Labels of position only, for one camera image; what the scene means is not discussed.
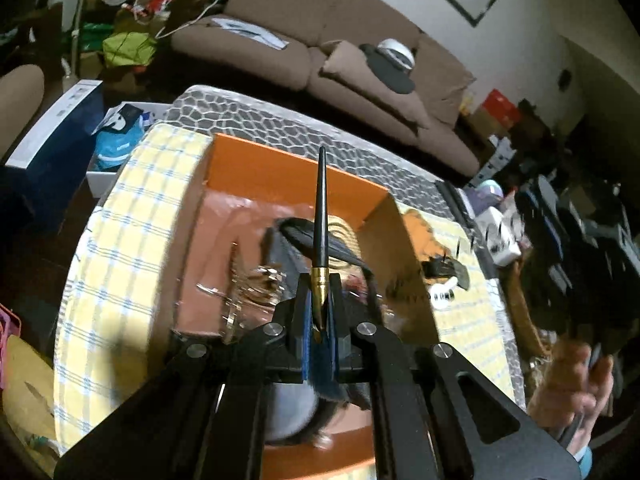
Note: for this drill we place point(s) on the pink basket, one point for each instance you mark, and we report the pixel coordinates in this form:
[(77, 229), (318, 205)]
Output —
[(9, 345)]

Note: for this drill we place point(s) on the white round dish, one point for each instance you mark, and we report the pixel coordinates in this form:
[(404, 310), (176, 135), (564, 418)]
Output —
[(290, 410)]

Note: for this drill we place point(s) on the black gold makeup brush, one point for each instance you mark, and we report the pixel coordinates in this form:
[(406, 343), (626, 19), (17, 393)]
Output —
[(320, 220)]

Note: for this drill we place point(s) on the metal watch band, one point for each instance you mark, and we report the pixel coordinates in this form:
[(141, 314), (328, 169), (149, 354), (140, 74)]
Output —
[(250, 282)]

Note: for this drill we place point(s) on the blue packet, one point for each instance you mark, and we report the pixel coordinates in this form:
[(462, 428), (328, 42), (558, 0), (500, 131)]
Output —
[(116, 147)]

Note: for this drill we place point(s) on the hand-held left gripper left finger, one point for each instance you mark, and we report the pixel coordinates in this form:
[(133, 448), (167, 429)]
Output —
[(306, 340)]

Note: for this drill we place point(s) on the purple round container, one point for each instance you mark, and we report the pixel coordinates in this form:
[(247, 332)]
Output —
[(487, 194)]

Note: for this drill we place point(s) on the brown cushion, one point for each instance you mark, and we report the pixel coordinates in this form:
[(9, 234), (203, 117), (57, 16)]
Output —
[(360, 82)]

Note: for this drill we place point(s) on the gold coil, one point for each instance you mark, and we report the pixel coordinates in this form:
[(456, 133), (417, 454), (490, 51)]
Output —
[(345, 240)]

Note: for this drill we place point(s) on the tan paper bag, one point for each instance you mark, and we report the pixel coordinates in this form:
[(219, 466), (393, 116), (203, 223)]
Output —
[(27, 400)]

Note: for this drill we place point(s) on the grey cobblestone pattern mat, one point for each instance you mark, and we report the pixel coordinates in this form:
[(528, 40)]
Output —
[(280, 115)]

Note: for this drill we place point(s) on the black oval pad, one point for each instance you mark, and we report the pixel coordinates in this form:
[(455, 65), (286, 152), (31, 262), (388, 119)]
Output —
[(396, 79)]

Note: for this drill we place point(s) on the yellow plaid cloth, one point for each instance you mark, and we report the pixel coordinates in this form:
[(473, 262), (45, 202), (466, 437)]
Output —
[(125, 240)]

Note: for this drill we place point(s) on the brown sofa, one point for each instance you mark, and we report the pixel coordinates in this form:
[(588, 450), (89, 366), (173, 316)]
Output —
[(280, 0)]

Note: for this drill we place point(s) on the white round device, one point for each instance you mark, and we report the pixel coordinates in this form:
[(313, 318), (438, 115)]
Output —
[(392, 47)]

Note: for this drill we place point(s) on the red box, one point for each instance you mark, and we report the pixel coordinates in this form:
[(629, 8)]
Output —
[(501, 106)]

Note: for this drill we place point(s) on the brown armchair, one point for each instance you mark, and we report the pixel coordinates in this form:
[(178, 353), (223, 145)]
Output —
[(20, 105)]

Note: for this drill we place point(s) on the orange cardboard box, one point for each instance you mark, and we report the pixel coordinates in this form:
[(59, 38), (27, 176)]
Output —
[(260, 170)]

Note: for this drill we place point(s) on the dark blue carton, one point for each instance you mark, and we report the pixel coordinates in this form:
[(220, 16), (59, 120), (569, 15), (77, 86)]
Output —
[(55, 160)]

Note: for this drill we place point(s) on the orange printed cloth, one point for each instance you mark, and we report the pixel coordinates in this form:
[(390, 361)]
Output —
[(417, 230)]

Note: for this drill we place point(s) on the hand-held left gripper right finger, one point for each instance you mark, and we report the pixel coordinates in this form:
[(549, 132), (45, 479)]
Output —
[(334, 340)]

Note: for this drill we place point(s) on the green bag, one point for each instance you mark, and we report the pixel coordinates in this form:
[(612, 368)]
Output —
[(125, 46)]

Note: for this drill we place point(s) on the metal lamp pole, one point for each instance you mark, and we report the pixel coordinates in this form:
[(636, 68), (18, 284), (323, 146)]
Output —
[(80, 15)]

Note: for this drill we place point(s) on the person's right hand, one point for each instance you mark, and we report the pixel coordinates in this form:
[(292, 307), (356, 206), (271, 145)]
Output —
[(560, 395)]

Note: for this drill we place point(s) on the papers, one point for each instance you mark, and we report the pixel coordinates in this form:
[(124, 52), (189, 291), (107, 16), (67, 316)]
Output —
[(250, 30)]

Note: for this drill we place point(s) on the black flat strip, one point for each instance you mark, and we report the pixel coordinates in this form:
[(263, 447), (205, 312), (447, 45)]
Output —
[(452, 202)]

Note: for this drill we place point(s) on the black feather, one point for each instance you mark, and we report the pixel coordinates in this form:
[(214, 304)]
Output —
[(297, 232)]

